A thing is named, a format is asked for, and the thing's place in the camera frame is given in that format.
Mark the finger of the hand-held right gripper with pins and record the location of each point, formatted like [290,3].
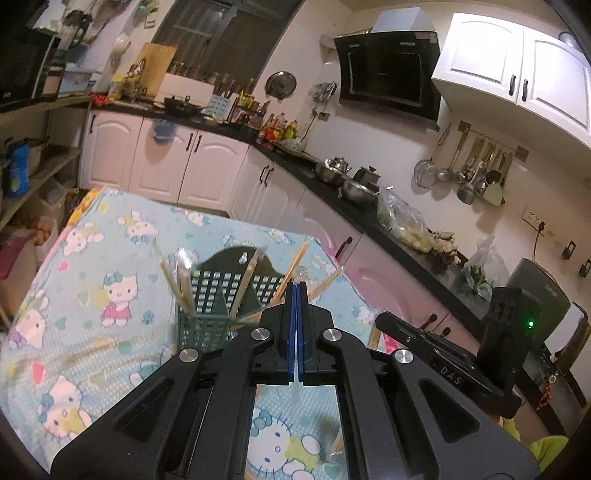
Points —
[406,334]

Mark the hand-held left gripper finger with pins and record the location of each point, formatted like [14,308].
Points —
[301,341]
[291,341]

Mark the light wooden chopstick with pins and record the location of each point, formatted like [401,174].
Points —
[183,281]
[375,339]
[328,281]
[99,351]
[171,284]
[244,284]
[292,270]

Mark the grey plastic utensil holder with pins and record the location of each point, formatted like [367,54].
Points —
[207,295]

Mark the pile of wooden chopsticks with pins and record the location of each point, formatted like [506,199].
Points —
[338,445]

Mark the row of hanging kitchen utensils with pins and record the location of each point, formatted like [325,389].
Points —
[425,173]

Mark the hanging small utensils cluster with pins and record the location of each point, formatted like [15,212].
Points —
[323,91]

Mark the grey rice cooker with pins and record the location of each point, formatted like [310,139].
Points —
[545,290]

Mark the plastic bag of greens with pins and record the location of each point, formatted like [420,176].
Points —
[482,272]

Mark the pile of brown ginger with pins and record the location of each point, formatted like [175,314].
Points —
[444,244]

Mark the clear plastic food bag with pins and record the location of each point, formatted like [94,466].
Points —
[406,221]

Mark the white power socket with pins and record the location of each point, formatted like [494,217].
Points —
[534,219]

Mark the yellow-green garment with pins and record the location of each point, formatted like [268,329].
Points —
[549,447]

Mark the black countertop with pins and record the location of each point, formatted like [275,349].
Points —
[364,214]

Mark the large steel basin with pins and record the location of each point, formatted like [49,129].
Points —
[360,193]

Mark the small steel basin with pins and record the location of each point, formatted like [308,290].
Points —
[332,174]

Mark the steel teapot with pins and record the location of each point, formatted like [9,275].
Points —
[337,163]

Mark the white lower kitchen cabinets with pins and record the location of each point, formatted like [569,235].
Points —
[212,161]

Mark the cartoon cat printed blanket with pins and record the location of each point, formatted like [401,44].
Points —
[115,240]

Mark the row of condiment bottles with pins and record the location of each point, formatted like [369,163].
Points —
[279,129]

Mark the light blue knife block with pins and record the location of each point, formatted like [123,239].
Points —
[219,105]

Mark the blue plastic bag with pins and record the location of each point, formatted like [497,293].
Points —
[163,130]

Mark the hanging steel pot lid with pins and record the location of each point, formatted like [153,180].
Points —
[280,85]

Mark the black wok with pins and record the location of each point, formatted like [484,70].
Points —
[182,105]

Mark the white upper kitchen cabinet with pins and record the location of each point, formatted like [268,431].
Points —
[517,69]

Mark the black range hood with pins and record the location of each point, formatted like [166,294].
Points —
[388,69]

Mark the bag of potatoes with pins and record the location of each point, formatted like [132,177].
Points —
[41,230]

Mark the row of spice jars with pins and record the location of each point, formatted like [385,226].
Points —
[191,71]

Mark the kitchen shelf rack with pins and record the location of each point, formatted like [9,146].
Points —
[51,157]

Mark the kitchen faucet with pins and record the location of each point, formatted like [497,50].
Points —
[136,78]

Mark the rectangular wooden cutting board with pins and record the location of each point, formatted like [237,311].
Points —
[154,67]

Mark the dark kitchen window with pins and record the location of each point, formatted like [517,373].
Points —
[221,32]

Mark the blue bottle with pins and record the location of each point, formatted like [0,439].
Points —
[18,170]

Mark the light blue plastic box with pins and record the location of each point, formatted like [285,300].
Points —
[76,81]

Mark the electric kettle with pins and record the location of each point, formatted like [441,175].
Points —
[76,27]

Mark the black microwave oven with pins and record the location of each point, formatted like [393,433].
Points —
[23,64]

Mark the wall socket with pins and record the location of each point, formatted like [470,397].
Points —
[323,116]

